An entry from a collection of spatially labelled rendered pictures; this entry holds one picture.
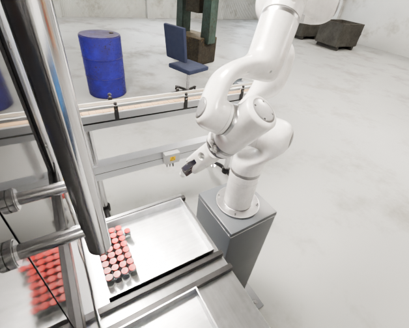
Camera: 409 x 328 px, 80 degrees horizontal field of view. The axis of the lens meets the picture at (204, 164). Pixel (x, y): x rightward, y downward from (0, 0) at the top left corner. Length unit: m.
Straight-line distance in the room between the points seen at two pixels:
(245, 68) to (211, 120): 0.13
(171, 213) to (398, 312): 1.74
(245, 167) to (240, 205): 0.20
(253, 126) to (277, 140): 0.31
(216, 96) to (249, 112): 0.07
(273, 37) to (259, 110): 0.17
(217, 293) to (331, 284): 1.38
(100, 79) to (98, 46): 0.43
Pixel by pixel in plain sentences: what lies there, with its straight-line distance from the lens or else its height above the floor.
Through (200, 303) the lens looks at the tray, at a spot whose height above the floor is 0.88.
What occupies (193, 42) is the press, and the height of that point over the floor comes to 0.44.
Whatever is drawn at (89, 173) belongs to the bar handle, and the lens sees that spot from 0.18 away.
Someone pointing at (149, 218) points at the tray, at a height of 0.88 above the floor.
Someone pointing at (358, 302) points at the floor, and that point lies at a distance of 2.15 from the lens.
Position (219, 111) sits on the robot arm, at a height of 1.42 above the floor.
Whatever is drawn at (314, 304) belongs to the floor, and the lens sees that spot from 1.98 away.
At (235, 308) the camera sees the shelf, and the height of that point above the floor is 0.88.
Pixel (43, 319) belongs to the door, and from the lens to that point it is 0.30.
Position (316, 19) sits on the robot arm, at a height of 1.56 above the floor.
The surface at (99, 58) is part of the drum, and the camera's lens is 3.85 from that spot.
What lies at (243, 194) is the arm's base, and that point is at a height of 0.97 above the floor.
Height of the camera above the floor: 1.64
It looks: 38 degrees down
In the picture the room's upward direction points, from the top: 7 degrees clockwise
